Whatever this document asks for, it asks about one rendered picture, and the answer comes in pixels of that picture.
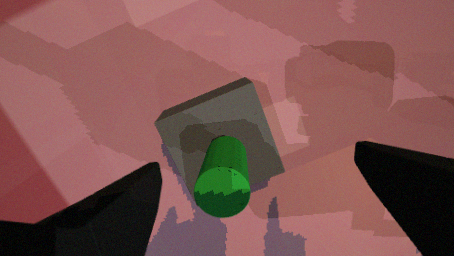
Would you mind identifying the grey square block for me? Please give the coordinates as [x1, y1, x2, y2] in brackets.
[154, 77, 286, 207]

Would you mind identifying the green cylinder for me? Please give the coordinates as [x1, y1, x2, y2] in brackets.
[194, 136, 251, 217]

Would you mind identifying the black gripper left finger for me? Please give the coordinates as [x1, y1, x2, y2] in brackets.
[0, 162, 162, 256]

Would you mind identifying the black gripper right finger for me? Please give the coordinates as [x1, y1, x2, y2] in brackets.
[354, 141, 454, 256]

